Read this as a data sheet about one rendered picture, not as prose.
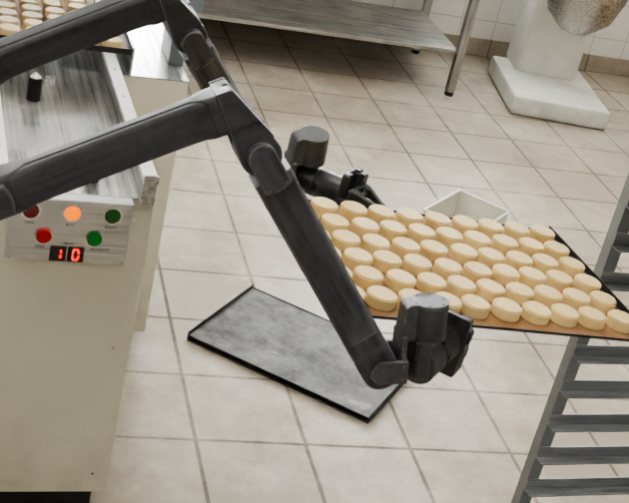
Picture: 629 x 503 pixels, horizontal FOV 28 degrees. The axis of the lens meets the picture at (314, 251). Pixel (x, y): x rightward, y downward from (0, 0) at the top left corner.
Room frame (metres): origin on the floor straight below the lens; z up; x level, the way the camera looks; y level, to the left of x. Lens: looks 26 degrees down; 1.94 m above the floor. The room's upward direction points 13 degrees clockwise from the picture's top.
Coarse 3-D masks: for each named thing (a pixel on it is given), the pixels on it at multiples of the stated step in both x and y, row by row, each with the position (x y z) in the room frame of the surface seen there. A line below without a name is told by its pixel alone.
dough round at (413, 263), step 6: (408, 258) 1.91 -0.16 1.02; (414, 258) 1.91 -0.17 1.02; (420, 258) 1.92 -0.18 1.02; (426, 258) 1.93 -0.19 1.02; (402, 264) 1.90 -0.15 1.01; (408, 264) 1.89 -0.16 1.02; (414, 264) 1.89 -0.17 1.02; (420, 264) 1.90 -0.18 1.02; (426, 264) 1.90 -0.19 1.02; (408, 270) 1.89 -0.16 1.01; (414, 270) 1.89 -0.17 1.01; (420, 270) 1.89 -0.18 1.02; (426, 270) 1.89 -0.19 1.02
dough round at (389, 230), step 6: (384, 222) 2.03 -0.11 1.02; (390, 222) 2.04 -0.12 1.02; (396, 222) 2.05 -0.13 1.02; (384, 228) 2.01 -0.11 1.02; (390, 228) 2.01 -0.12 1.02; (396, 228) 2.02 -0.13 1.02; (402, 228) 2.03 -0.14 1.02; (384, 234) 2.01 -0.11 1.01; (390, 234) 2.00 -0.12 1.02; (396, 234) 2.00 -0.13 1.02; (402, 234) 2.01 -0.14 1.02; (390, 240) 2.00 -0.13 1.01
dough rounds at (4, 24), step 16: (0, 0) 3.04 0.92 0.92; (16, 0) 3.11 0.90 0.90; (32, 0) 3.08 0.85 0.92; (48, 0) 3.11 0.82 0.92; (80, 0) 3.18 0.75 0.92; (96, 0) 3.21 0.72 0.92; (0, 16) 2.91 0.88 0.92; (16, 16) 2.96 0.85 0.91; (32, 16) 2.96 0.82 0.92; (48, 16) 2.99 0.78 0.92; (0, 32) 2.83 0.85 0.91; (16, 32) 2.84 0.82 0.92
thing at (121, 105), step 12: (96, 60) 2.98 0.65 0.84; (108, 60) 2.84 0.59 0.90; (108, 72) 2.78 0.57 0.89; (120, 72) 2.78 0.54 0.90; (108, 84) 2.77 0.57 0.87; (120, 84) 2.71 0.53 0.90; (108, 96) 2.75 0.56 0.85; (120, 96) 2.63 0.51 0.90; (120, 108) 2.58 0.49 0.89; (132, 108) 2.58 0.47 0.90; (120, 120) 2.56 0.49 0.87; (132, 168) 2.36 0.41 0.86; (144, 168) 2.28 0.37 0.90; (144, 180) 2.23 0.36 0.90; (156, 180) 2.24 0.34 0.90; (144, 192) 2.24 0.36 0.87; (156, 192) 2.25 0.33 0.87; (144, 204) 2.24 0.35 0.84
